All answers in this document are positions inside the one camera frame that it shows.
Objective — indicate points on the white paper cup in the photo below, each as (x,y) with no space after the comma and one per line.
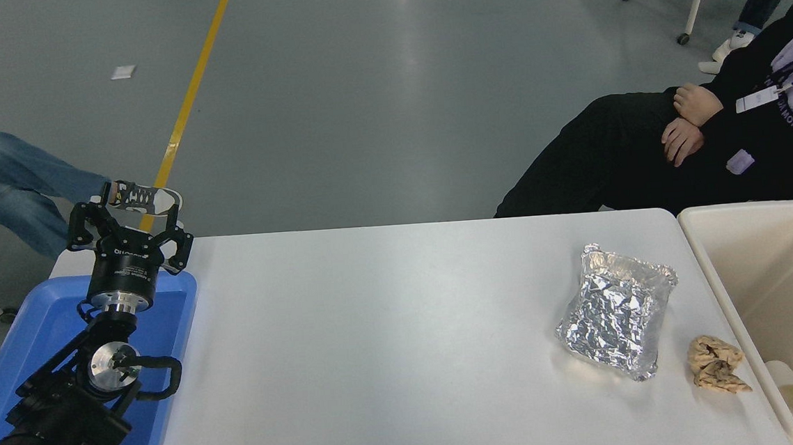
(792,390)

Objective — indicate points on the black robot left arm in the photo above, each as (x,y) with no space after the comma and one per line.
(68,413)

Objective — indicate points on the large pale plastic bin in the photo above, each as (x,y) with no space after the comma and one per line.
(755,260)

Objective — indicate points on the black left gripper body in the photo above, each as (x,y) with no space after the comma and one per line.
(123,271)

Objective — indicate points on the blue plastic tray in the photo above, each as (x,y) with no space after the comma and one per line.
(166,315)

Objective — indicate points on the white paper scrap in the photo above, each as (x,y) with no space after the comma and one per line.
(123,72)

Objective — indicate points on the crumpled tan paper ball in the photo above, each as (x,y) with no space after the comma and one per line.
(717,364)

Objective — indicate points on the seated person in black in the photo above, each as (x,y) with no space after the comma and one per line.
(608,152)

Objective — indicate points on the white ID badge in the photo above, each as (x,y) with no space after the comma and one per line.
(756,99)

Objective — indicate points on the person's hand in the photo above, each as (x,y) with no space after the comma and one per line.
(699,103)
(682,139)

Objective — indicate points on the crumpled silver foil tray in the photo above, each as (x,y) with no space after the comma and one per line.
(612,312)

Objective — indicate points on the seated person in jeans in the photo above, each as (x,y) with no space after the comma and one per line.
(3,184)

